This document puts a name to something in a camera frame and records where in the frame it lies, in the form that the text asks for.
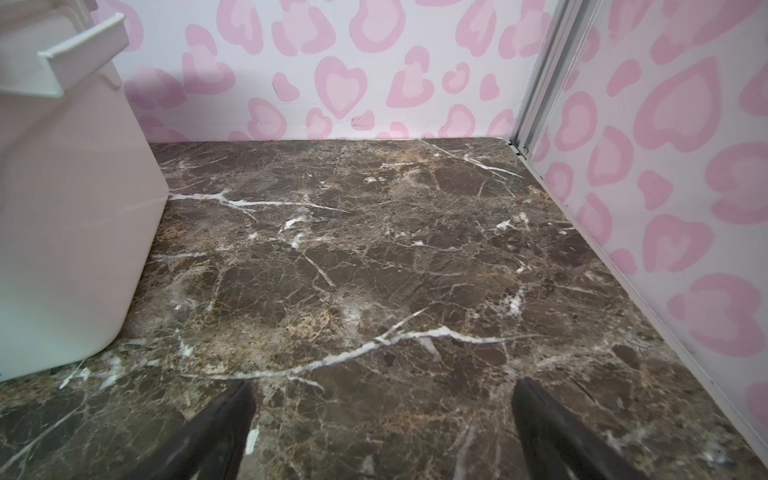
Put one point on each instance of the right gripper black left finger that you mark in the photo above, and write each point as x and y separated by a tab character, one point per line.
210	446

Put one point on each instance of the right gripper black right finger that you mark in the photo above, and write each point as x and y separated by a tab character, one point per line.
557	444

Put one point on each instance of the white plastic storage bin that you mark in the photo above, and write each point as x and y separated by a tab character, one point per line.
82	194

